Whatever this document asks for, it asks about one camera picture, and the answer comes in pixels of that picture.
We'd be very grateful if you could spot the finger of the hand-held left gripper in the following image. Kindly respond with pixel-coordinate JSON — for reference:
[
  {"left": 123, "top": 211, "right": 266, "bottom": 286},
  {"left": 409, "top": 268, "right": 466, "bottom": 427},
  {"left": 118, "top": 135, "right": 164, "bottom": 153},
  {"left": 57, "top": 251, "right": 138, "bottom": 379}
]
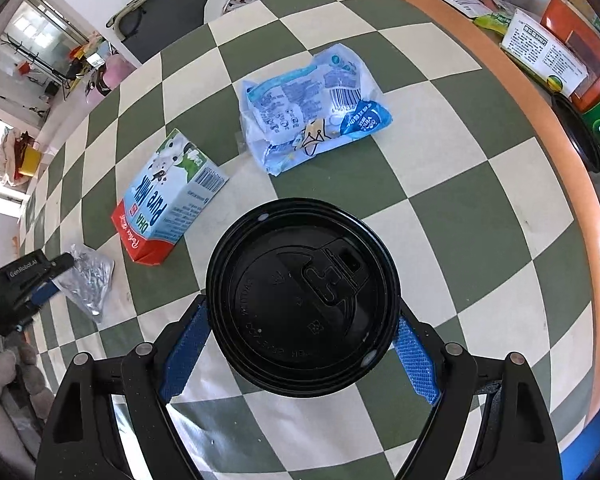
[
  {"left": 42, "top": 252, "right": 77, "bottom": 278},
  {"left": 15, "top": 280, "right": 63, "bottom": 333}
]

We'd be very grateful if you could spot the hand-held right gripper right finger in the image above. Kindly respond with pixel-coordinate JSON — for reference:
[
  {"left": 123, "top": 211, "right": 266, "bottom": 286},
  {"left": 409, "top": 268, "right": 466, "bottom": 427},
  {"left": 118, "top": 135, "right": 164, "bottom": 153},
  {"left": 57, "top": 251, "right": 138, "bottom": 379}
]
[{"left": 391, "top": 305, "right": 565, "bottom": 480}]

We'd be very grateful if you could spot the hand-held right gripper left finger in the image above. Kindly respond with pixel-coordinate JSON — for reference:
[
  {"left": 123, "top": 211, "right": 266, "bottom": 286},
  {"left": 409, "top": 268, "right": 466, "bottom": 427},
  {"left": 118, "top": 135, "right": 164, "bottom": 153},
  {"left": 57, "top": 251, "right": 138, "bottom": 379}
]
[{"left": 34, "top": 294, "right": 213, "bottom": 480}]

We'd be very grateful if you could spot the clear foil blister pack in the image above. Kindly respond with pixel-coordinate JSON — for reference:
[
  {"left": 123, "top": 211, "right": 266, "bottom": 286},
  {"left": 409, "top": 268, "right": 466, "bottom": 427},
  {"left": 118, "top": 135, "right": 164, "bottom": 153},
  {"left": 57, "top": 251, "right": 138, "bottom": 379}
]
[{"left": 57, "top": 243, "right": 116, "bottom": 323}]

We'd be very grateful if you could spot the black plastic cup lid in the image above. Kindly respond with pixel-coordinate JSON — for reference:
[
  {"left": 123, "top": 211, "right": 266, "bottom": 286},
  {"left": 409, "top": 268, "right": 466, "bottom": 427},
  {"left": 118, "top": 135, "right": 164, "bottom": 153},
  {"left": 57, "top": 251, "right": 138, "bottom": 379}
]
[{"left": 205, "top": 199, "right": 402, "bottom": 400}]

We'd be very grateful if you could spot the yellow bin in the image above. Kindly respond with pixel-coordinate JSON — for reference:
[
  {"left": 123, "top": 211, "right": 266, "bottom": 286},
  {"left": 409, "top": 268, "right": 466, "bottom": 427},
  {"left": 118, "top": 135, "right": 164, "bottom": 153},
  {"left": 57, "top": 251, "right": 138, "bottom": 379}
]
[{"left": 19, "top": 145, "right": 43, "bottom": 178}]

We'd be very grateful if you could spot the small blue red milk carton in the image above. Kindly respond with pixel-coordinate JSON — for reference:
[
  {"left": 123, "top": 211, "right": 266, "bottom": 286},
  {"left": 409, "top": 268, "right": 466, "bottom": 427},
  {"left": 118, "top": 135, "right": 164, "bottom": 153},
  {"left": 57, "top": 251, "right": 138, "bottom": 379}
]
[{"left": 111, "top": 128, "right": 230, "bottom": 266}]

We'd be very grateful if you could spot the white bedding bundle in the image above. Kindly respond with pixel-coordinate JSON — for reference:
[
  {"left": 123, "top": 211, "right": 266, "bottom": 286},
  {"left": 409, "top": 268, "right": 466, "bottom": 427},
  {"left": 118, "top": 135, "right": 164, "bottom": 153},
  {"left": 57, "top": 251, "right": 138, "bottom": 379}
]
[{"left": 0, "top": 127, "right": 31, "bottom": 188}]

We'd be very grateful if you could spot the wooden table with checkered cloth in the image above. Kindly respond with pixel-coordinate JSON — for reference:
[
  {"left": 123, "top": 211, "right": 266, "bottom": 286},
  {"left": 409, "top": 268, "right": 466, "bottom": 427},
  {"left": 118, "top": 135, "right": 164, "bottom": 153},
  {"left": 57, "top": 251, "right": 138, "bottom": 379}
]
[{"left": 17, "top": 0, "right": 600, "bottom": 480}]

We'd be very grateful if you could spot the pink suitcase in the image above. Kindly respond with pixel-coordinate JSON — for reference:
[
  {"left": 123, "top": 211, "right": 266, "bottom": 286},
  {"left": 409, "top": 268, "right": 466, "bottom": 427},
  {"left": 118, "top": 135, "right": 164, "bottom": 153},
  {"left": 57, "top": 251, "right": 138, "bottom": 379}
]
[{"left": 97, "top": 55, "right": 133, "bottom": 96}]

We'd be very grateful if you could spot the black coat rack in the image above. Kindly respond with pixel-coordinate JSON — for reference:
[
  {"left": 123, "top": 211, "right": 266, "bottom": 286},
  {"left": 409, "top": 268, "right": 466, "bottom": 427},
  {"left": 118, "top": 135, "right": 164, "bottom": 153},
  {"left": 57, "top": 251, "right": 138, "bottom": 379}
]
[{"left": 2, "top": 32, "right": 81, "bottom": 86}]

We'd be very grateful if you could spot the blue white plastic wrapper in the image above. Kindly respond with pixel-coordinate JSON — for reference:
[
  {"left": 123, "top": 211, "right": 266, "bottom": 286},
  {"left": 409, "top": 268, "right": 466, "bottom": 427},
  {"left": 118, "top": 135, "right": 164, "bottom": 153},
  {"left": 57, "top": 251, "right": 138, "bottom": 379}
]
[{"left": 238, "top": 42, "right": 394, "bottom": 177}]

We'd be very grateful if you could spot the black round bowl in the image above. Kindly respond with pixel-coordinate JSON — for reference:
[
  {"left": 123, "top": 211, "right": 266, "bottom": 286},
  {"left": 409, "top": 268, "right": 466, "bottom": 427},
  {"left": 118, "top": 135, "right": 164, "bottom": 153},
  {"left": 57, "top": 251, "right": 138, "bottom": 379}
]
[{"left": 550, "top": 92, "right": 600, "bottom": 171}]

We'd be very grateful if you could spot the dark folding bed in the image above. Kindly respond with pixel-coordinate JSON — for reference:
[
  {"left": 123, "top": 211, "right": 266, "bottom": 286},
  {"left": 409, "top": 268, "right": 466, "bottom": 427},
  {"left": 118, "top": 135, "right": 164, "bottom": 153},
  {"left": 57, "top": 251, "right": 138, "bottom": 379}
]
[{"left": 106, "top": 0, "right": 241, "bottom": 66}]

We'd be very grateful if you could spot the white box green print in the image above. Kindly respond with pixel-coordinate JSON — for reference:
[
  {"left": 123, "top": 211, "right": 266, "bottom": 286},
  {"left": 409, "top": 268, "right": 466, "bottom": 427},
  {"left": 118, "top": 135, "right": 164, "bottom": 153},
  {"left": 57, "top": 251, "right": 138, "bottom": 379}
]
[{"left": 500, "top": 8, "right": 590, "bottom": 97}]

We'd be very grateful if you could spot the yellow green packet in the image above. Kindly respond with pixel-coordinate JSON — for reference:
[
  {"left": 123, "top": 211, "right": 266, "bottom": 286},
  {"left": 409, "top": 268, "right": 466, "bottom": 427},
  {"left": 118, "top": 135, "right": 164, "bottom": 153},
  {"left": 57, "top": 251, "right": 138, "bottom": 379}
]
[{"left": 472, "top": 10, "right": 513, "bottom": 36}]

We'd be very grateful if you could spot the orange box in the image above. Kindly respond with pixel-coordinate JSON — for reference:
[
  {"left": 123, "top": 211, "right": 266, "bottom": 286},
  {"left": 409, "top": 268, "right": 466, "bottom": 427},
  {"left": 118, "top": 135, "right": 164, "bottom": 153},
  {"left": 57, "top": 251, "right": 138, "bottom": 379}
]
[{"left": 540, "top": 0, "right": 600, "bottom": 106}]

